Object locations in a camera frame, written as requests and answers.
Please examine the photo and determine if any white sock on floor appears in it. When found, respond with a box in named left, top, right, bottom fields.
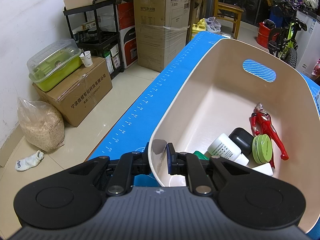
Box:
left=15, top=151, right=44, bottom=172

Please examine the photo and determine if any green lidded plastic container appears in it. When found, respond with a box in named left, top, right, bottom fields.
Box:
left=27, top=38, right=82, bottom=92

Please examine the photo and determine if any large wrapped cardboard box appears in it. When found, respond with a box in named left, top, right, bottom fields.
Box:
left=133, top=0, right=190, bottom=72

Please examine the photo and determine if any white appliance cabinet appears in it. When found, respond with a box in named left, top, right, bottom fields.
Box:
left=296, top=11, right=319, bottom=80

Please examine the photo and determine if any white paper cup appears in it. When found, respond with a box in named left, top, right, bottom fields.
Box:
left=79, top=50, right=93, bottom=67

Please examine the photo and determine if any clear bag of grain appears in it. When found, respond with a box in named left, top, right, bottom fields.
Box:
left=17, top=98, right=65, bottom=152

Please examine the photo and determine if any green bottle with cork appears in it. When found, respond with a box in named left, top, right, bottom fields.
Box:
left=194, top=151, right=209, bottom=160

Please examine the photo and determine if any yellow jug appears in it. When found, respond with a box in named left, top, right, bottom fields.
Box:
left=191, top=18, right=206, bottom=39

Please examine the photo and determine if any small framed white box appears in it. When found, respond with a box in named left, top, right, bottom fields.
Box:
left=247, top=163, right=273, bottom=176

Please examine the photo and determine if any red white appliance box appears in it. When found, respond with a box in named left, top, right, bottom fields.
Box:
left=117, top=2, right=138, bottom=69

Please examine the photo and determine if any brown cardboard box with text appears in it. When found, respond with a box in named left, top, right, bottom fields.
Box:
left=33, top=57, right=112, bottom=127

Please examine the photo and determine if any plastic bag on floor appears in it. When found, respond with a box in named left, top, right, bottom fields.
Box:
left=204, top=17, right=221, bottom=34

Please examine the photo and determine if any red bucket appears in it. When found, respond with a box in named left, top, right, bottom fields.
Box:
left=256, top=19, right=276, bottom=48

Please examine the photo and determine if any green round tin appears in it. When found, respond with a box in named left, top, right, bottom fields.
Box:
left=252, top=134, right=273, bottom=164

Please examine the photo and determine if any green black bicycle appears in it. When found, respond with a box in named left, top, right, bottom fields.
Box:
left=267, top=0, right=307, bottom=68

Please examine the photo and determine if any wooden chair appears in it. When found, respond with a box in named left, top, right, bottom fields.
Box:
left=213, top=0, right=244, bottom=40

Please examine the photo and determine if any beige plastic storage bin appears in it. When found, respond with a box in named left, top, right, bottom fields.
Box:
left=148, top=39, right=319, bottom=232

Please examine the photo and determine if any black shelf cart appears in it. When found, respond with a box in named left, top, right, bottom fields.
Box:
left=63, top=0, right=124, bottom=79

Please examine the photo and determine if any black earbud case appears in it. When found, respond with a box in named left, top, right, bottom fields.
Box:
left=228, top=127, right=254, bottom=157

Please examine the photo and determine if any red ultraman figure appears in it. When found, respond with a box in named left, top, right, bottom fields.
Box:
left=250, top=102, right=289, bottom=161

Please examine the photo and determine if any white plastic bottle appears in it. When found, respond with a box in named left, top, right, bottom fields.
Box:
left=204, top=133, right=249, bottom=166

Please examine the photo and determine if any blue measuring table mat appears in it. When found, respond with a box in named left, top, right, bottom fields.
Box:
left=88, top=31, right=320, bottom=240

